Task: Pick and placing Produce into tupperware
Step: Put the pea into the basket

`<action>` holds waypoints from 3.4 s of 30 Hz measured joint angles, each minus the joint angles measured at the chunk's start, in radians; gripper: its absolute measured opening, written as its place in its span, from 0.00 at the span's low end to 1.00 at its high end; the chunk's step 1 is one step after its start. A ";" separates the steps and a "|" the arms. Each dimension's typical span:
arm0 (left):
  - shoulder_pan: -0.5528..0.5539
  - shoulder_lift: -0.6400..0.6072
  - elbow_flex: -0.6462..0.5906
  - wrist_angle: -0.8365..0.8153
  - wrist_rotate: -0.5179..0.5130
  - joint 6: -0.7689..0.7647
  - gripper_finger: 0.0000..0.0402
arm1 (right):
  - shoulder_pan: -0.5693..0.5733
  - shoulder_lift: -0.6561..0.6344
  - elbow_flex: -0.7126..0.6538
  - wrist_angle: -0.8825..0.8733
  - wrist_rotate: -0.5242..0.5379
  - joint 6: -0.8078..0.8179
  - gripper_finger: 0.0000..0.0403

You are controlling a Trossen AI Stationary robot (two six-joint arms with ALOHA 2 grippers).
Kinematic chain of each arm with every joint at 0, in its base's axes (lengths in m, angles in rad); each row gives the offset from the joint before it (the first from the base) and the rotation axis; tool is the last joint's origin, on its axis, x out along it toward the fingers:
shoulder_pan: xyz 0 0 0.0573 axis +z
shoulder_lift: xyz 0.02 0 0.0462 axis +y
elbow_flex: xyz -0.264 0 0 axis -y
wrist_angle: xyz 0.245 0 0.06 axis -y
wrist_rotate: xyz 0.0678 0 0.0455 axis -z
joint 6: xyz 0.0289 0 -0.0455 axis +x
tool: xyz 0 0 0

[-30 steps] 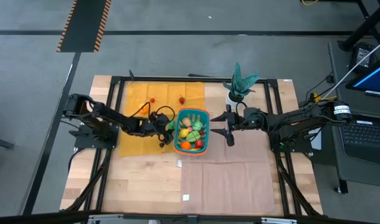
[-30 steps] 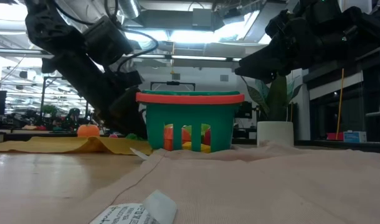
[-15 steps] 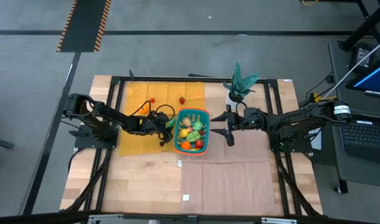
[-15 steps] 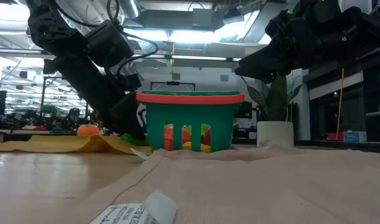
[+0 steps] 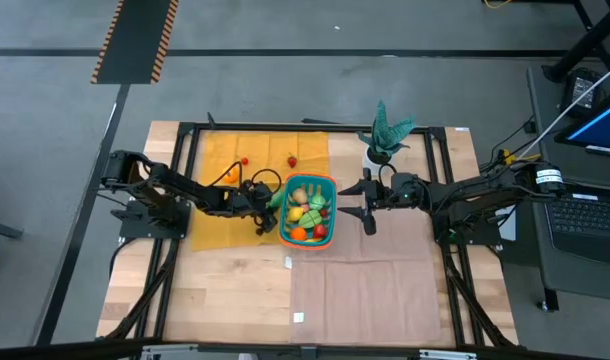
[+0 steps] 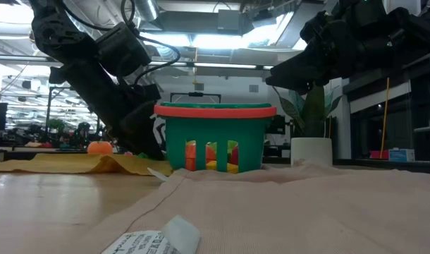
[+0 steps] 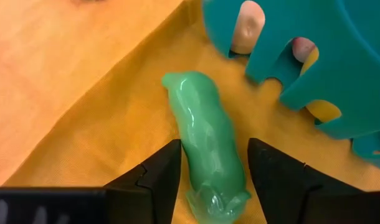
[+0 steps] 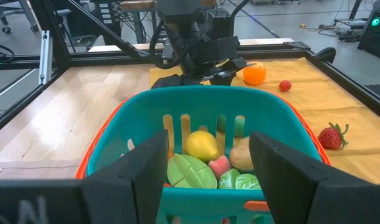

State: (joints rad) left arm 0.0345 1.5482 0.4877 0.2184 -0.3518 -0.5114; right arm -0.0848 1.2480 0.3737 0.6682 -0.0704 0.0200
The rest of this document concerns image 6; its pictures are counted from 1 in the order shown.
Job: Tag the blue and white box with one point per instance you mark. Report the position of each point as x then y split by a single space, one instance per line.
402 155

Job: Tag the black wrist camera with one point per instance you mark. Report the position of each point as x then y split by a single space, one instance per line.
123 49
363 8

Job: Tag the grey ceiling unit box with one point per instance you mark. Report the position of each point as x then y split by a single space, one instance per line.
229 19

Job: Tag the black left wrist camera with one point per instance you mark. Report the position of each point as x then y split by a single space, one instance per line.
123 49

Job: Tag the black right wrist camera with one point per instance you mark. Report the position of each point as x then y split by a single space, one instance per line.
363 8

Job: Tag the long overhead light bar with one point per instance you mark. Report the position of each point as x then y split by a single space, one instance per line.
218 65

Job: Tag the snake plant in white pot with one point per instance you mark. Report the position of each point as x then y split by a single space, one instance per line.
312 151

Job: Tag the teal basket orange rim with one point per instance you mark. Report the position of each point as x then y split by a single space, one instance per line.
257 141

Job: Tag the silver ceiling air duct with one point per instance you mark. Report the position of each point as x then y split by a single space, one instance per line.
146 8

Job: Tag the small white cloth tag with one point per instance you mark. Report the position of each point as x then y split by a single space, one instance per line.
158 174

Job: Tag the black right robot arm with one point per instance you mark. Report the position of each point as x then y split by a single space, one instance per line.
419 28

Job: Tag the red textured toy berry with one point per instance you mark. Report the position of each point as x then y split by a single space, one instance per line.
234 157

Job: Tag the black background rig frame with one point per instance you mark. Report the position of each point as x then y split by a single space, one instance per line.
48 106

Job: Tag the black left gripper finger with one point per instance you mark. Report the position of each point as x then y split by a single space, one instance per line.
119 135
144 134

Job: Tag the orange toy tangerine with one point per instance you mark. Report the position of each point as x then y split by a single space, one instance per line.
99 148

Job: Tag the pink cloth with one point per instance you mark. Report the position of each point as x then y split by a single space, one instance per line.
271 211

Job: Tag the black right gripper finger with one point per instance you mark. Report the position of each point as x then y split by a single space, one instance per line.
301 83
303 63

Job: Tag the red toy strawberry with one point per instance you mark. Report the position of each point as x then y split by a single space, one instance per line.
129 154

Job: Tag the yellow cloth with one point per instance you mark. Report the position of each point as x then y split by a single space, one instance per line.
77 164

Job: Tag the orange toy pumpkin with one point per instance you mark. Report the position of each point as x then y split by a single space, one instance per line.
190 157

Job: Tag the black metal bracket frame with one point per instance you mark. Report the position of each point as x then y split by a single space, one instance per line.
195 94

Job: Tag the red box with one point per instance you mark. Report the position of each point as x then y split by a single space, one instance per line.
379 154

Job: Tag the white printed cloth label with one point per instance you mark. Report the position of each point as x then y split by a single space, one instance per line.
141 243

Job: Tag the green background plant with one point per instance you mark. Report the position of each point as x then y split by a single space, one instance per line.
56 125

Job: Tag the yellow toy corn cob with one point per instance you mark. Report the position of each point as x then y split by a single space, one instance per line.
213 166

